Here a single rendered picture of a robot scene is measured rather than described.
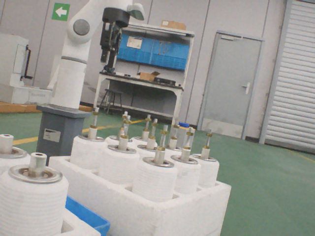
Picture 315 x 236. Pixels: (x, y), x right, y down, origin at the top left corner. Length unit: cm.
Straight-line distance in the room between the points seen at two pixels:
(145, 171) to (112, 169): 11
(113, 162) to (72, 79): 41
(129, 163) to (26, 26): 677
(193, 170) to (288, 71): 549
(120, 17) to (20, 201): 55
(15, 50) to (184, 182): 279
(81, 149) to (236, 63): 537
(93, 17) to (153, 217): 69
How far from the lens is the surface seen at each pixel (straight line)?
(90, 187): 70
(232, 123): 589
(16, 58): 329
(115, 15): 79
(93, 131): 79
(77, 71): 99
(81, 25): 100
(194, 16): 618
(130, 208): 62
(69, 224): 46
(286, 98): 607
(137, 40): 604
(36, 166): 42
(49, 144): 100
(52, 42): 688
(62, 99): 99
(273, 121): 600
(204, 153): 84
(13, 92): 324
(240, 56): 602
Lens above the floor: 39
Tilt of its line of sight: 3 degrees down
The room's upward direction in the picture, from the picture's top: 11 degrees clockwise
